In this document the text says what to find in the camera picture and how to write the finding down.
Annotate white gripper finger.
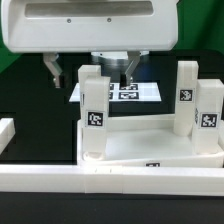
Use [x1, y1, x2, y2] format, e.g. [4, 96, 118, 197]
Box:
[43, 53, 63, 88]
[120, 51, 141, 87]

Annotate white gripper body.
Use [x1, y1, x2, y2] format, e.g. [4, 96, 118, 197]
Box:
[1, 0, 179, 53]

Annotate white desk top tray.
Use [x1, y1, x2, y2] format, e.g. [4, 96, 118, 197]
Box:
[77, 114, 224, 168]

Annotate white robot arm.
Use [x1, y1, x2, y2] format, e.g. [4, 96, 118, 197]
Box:
[0, 0, 180, 87]

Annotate white left obstacle block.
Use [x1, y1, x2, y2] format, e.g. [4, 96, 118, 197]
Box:
[0, 118, 15, 154]

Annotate white front obstacle bar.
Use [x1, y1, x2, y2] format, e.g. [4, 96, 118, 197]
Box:
[0, 165, 224, 196]

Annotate white marker base plate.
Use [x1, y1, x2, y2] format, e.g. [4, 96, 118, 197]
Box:
[69, 82, 161, 102]

